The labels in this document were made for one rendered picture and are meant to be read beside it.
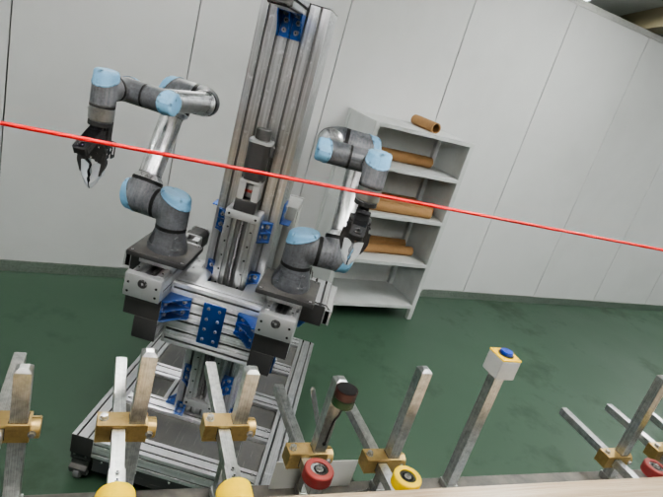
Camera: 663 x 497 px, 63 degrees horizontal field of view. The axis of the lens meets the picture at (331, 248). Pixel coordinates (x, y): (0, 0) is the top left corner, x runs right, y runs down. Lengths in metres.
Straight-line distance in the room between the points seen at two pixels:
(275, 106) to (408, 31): 2.41
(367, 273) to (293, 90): 2.97
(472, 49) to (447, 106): 0.46
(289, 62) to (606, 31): 3.98
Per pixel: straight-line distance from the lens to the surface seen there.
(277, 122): 2.09
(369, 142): 2.07
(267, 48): 2.09
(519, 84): 5.08
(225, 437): 1.44
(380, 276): 4.90
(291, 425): 1.69
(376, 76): 4.27
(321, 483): 1.50
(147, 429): 1.44
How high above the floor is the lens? 1.90
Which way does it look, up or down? 19 degrees down
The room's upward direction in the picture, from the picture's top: 17 degrees clockwise
